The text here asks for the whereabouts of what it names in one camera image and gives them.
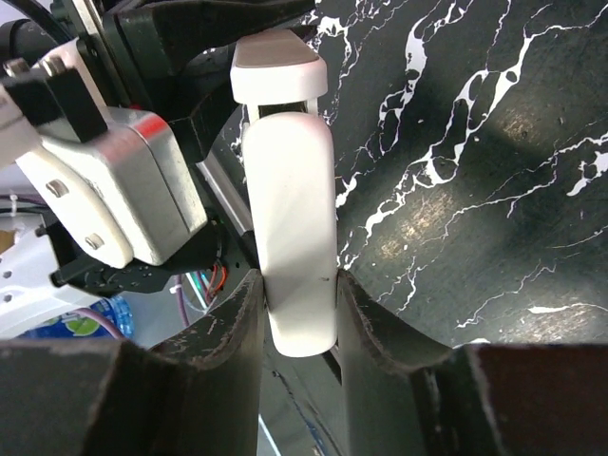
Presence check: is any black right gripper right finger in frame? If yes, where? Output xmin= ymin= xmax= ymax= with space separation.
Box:
xmin=337 ymin=272 xmax=607 ymax=455

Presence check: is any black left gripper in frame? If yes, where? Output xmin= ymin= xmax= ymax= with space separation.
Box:
xmin=52 ymin=1 xmax=314 ymax=295

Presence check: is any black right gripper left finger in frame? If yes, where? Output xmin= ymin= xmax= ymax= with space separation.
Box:
xmin=1 ymin=270 xmax=264 ymax=455

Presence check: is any white stapler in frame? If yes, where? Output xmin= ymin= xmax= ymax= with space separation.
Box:
xmin=230 ymin=29 xmax=337 ymax=358

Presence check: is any plastic water bottle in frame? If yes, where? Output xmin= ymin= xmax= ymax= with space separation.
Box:
xmin=19 ymin=295 xmax=135 ymax=339

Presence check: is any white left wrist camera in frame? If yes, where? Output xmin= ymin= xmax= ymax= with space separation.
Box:
xmin=1 ymin=43 xmax=208 ymax=268

